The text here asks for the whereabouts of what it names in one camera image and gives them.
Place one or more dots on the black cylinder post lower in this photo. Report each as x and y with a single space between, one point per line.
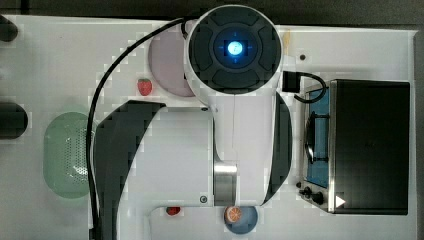
13 120

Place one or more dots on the green perforated basket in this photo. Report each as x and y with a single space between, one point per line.
64 164

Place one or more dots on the black cylinder post upper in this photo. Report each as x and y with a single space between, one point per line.
8 30

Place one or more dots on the pink round plate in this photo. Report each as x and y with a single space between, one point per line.
165 58

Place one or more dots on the small red fruit toy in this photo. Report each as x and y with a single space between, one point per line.
172 211

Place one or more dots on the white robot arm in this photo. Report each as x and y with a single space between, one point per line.
233 149

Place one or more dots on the red strawberry toy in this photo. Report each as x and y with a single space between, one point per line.
144 86

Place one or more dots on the blue bowl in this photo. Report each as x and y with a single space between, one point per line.
247 222

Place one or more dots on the black toaster oven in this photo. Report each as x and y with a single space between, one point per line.
368 148

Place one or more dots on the orange slice toy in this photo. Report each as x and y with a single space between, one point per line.
232 214

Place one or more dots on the black cylinder post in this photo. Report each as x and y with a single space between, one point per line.
13 120
8 30

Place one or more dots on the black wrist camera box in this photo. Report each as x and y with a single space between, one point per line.
291 82

